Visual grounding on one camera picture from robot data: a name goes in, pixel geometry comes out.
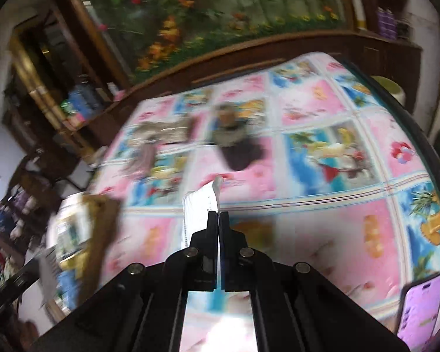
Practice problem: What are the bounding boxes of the cardboard box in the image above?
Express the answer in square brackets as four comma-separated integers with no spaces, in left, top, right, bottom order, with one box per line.
[46,192,122,323]

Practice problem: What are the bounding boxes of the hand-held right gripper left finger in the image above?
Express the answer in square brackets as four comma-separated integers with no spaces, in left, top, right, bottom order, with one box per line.
[33,211,221,352]

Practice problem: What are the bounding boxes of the black motor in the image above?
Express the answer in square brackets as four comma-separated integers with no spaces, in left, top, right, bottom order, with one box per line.
[209,119,267,172]

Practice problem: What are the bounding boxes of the cork wheel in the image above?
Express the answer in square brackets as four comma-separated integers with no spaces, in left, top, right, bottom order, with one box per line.
[216,103,240,125]

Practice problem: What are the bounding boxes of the yellow towel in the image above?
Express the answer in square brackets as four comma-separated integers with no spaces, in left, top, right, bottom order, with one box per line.
[60,253,93,273]

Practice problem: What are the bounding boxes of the white sachet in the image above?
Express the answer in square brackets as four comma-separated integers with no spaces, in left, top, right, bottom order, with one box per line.
[182,176,224,252]

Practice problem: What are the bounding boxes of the clear plastic bag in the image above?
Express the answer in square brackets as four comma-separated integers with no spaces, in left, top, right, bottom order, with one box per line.
[126,117,196,174]

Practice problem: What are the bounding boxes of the flower wall poster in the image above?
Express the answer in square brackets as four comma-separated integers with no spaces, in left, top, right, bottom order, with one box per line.
[73,0,353,75]

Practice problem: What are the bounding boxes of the cluttered side shelf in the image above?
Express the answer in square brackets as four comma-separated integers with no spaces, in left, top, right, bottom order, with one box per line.
[0,183,59,268]

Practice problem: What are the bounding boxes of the blue towel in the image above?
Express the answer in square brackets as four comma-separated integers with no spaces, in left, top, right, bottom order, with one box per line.
[57,271,80,310]

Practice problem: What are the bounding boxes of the printed tablecloth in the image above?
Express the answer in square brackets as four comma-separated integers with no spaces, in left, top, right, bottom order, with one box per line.
[84,53,440,352]

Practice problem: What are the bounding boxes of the green white wipes packet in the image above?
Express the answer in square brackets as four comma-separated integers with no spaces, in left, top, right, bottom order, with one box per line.
[57,205,92,256]

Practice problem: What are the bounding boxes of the green white stool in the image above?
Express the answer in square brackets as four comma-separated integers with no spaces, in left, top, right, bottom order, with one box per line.
[370,75,406,108]

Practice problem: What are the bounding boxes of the purple bottles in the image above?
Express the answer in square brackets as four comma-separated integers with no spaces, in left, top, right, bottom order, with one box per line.
[376,7,399,40]

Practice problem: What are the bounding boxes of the blue plastic bottle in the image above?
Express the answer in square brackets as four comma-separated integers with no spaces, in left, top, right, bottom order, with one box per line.
[68,84,104,117]

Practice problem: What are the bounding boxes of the smartphone with purple screen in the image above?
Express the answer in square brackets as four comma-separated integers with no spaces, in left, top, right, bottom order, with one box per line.
[396,273,440,352]

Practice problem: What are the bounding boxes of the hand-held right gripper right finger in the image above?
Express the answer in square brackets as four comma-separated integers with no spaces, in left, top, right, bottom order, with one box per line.
[219,211,407,352]

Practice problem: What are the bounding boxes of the wooden cabinet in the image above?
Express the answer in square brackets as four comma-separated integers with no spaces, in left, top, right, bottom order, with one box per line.
[0,0,426,162]

